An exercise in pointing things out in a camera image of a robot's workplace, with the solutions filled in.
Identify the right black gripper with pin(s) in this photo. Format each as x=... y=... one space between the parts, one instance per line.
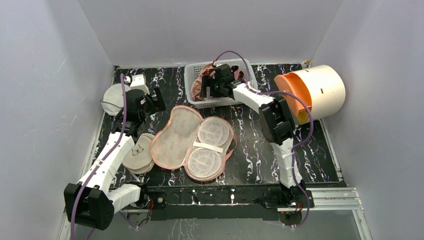
x=212 y=84

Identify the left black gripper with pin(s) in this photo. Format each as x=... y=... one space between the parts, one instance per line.
x=159 y=103

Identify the peach patterned mesh laundry bag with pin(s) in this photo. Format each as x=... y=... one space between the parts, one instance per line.
x=200 y=145

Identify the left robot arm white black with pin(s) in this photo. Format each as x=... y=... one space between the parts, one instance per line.
x=106 y=172

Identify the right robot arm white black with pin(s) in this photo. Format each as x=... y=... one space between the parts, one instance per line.
x=277 y=126

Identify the pink bra black trim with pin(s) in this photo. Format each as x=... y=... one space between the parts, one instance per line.
x=238 y=74

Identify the round white mesh laundry bag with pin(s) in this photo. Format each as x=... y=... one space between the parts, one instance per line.
x=113 y=101

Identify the pink satin garment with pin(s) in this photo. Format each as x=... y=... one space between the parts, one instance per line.
x=196 y=87

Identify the white plastic basket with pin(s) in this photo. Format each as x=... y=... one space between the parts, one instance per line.
x=192 y=71

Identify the white orange toy washing drum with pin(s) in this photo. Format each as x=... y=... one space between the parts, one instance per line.
x=319 y=87

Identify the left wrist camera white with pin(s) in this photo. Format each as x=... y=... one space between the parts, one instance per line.
x=137 y=82

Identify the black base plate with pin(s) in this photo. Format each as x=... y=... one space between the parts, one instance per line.
x=248 y=201

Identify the aluminium frame rail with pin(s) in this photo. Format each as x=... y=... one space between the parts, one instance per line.
x=322 y=196

